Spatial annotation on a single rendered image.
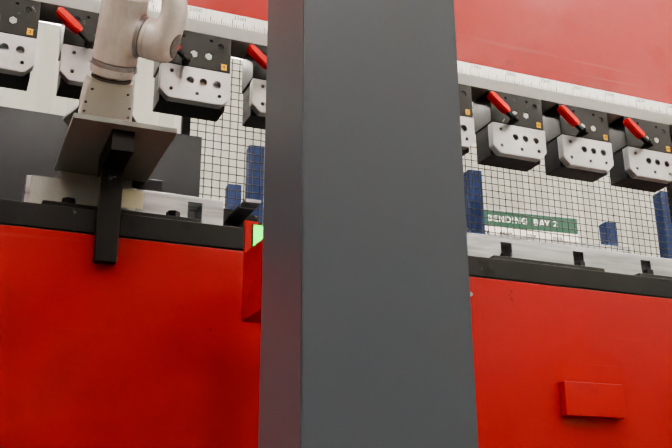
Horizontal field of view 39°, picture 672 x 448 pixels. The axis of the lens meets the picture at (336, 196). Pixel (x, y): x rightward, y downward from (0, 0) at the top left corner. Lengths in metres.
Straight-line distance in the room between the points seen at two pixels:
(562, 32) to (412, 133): 1.57
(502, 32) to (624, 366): 0.87
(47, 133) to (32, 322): 0.90
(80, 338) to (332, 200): 0.83
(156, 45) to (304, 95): 0.81
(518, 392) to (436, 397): 1.06
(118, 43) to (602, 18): 1.38
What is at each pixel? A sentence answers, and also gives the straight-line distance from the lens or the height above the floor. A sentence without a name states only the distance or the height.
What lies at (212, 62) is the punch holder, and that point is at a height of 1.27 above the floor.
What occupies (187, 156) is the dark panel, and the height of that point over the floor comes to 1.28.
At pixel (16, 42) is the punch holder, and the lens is 1.99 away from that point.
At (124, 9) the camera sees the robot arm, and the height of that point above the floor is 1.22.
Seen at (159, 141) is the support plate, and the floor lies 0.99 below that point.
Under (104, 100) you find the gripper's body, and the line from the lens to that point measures 1.84.
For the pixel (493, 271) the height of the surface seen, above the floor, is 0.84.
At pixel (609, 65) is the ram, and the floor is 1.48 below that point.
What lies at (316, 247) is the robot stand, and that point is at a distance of 0.94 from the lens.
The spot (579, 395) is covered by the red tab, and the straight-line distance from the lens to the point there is 2.06.
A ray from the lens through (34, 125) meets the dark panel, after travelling 2.51.
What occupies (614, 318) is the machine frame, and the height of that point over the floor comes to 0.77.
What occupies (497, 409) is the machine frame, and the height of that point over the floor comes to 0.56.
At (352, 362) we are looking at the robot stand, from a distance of 0.92.
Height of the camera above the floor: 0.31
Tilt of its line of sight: 20 degrees up
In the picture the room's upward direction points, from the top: straight up
